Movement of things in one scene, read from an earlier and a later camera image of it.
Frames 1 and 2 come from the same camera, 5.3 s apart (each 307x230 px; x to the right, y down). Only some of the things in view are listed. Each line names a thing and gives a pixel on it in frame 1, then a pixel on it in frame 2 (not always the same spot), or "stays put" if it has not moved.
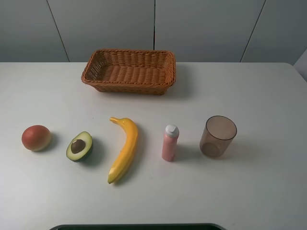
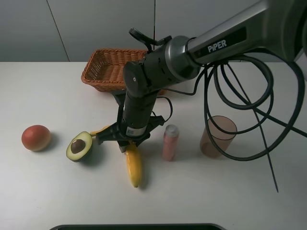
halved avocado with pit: [79, 146] stays put
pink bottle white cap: [169, 142] stays put
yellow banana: [124, 158] -> [134, 157]
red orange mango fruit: [36, 138] stays put
